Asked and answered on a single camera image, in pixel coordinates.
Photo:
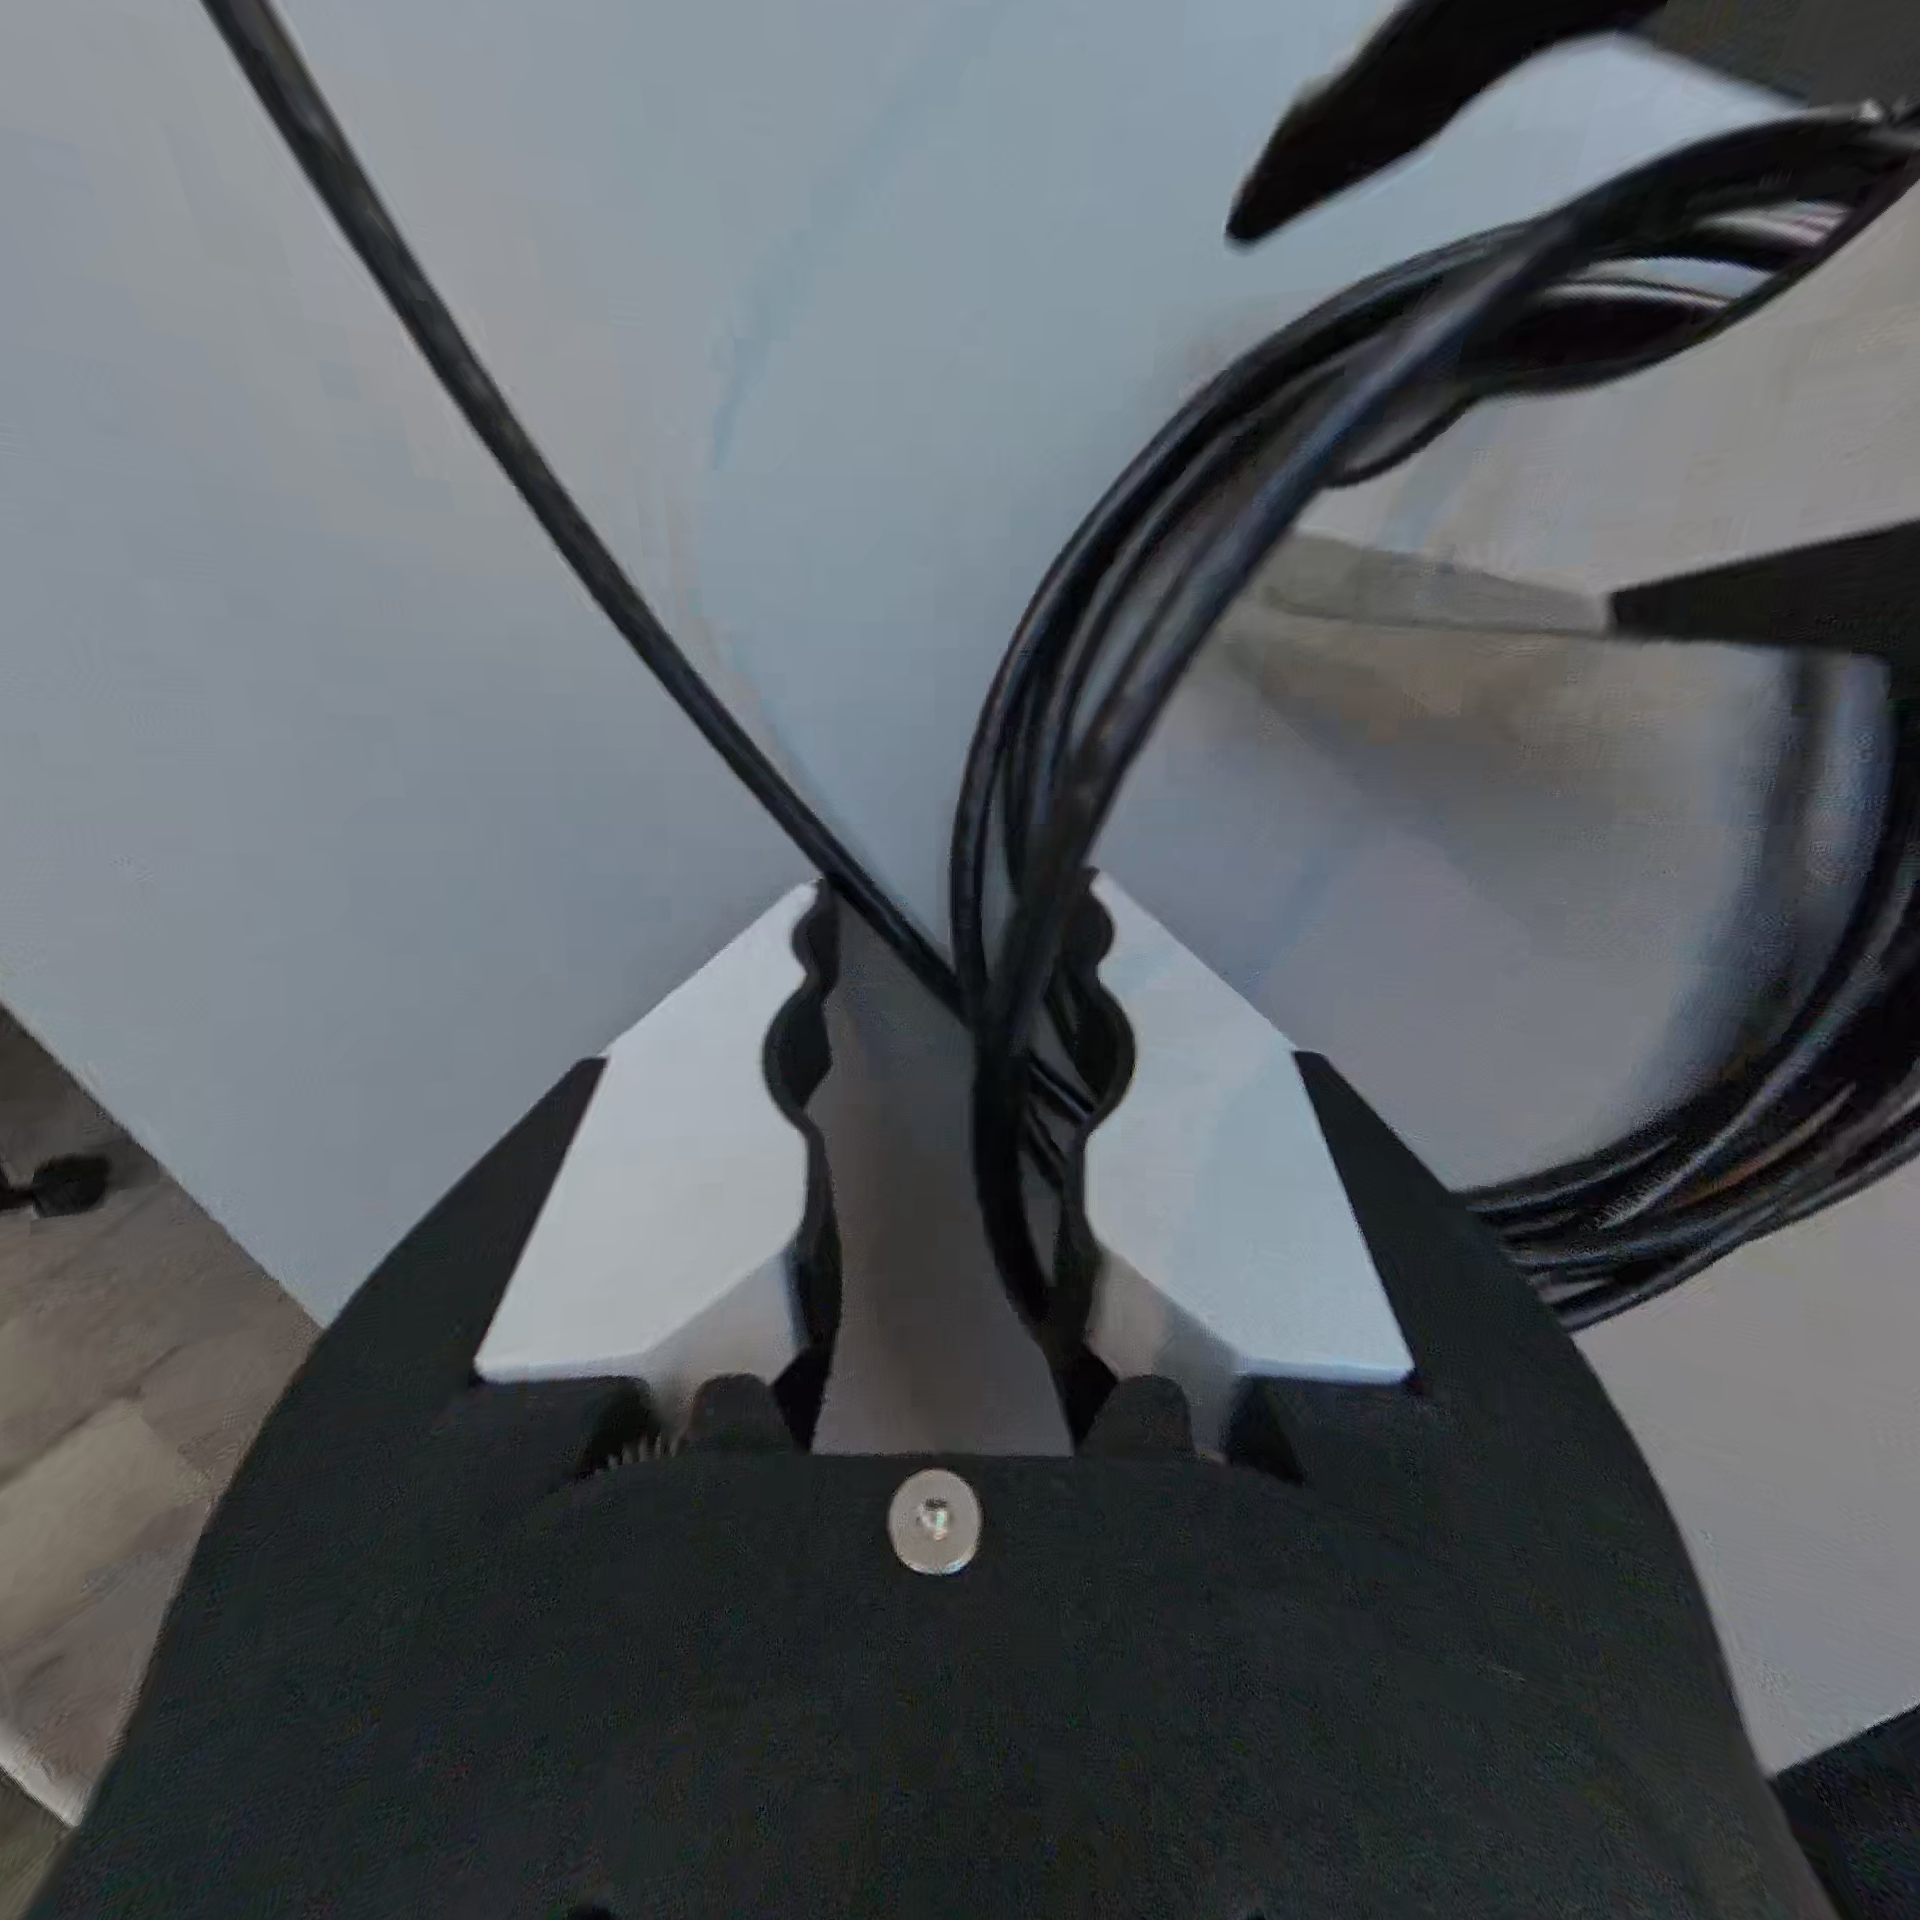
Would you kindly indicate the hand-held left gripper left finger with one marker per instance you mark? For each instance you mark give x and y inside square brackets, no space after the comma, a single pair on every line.
[645,1200]

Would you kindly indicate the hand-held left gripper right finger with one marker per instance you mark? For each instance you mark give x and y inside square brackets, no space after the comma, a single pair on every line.
[1243,1200]

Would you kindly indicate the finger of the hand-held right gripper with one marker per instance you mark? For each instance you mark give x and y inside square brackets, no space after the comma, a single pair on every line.
[1395,105]
[1799,593]

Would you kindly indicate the grey desk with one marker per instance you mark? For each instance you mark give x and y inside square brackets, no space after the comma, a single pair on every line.
[451,599]

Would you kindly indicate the small black floor object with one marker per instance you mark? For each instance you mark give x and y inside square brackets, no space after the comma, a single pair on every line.
[59,1184]

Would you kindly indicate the person's dark clothing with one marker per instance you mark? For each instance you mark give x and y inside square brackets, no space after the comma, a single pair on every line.
[1861,1830]

